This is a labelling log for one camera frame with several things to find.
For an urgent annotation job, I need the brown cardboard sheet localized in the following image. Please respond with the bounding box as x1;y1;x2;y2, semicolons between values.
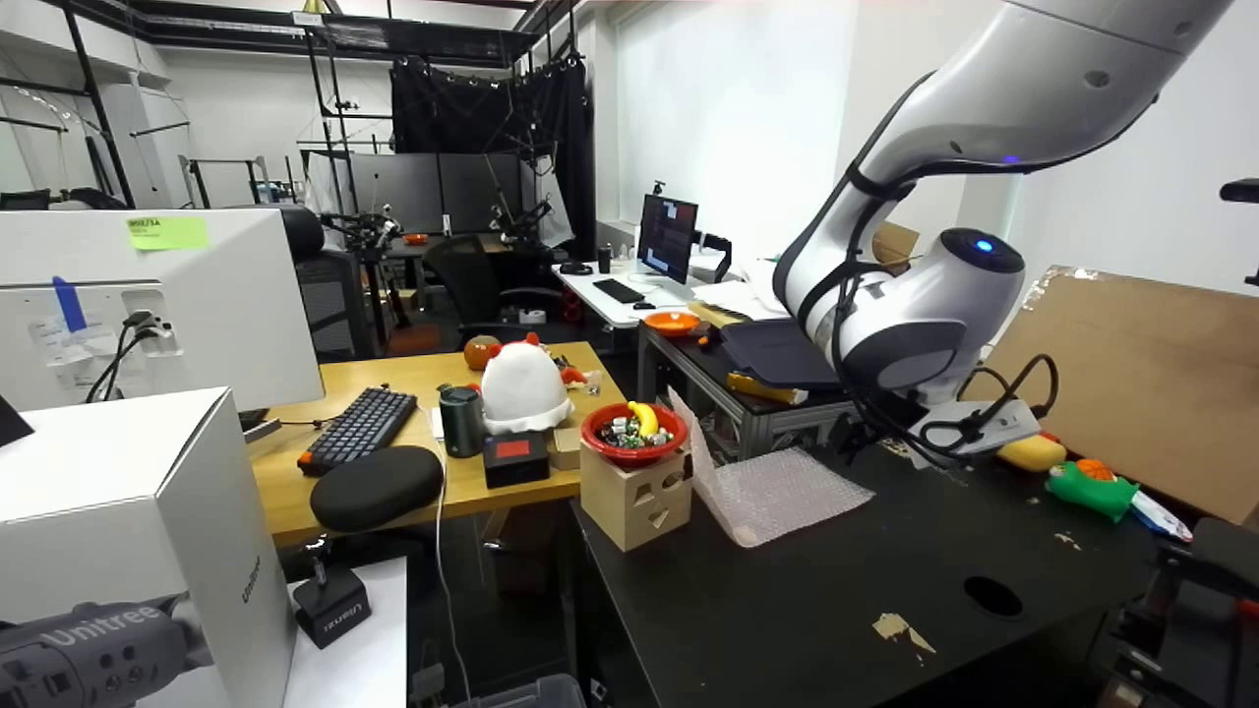
971;263;1259;529

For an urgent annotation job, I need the orange bowl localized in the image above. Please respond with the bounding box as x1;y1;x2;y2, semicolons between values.
642;305;714;349

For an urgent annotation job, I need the white blue tube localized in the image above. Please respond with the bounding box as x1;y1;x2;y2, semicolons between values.
1130;488;1201;547

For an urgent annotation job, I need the wooden desk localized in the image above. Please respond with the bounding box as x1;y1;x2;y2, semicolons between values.
242;339;627;547

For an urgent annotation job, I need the black office chair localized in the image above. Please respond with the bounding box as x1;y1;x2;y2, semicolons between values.
279;203;386;365
426;230;582;344

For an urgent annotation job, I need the tan cardboard scrap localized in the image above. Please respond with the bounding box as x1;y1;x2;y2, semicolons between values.
869;608;942;659

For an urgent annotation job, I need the black curtain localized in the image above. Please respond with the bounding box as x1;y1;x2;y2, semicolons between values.
386;49;604;260

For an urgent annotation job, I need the large white box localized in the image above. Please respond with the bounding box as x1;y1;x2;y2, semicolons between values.
0;385;297;708

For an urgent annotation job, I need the red patterned bowl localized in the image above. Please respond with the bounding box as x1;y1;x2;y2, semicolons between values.
578;398;693;470

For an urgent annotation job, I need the yellow toy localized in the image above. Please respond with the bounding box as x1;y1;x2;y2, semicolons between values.
997;433;1069;475

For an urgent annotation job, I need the gray cylindrical device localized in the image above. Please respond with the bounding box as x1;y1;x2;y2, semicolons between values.
0;599;212;708

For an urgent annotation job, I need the green toy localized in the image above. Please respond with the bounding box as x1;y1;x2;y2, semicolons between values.
1045;458;1143;523

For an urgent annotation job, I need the clear bubble wrap sheet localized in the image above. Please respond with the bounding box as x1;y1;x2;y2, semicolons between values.
667;385;879;551

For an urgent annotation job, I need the white table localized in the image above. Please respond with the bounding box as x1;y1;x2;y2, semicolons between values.
136;551;412;708

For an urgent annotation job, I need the blue tape strip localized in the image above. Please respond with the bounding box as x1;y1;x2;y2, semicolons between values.
47;270;90;339

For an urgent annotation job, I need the brown bowl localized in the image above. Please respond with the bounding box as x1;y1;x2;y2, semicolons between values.
462;329;508;376

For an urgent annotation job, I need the black cup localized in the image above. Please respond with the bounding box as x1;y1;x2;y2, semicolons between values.
439;381;492;458

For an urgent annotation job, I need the black keyboard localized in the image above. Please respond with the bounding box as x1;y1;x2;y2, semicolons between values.
297;381;420;478
591;276;656;315

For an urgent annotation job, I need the white computer monitor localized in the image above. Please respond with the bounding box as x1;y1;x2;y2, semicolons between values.
0;203;326;414

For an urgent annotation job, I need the white desk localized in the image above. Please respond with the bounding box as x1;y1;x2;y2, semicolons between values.
557;251;790;332

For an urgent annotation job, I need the green sticky note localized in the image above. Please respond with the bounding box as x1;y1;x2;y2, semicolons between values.
124;212;212;260

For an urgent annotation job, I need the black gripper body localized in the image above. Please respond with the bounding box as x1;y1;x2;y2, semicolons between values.
858;389;927;457

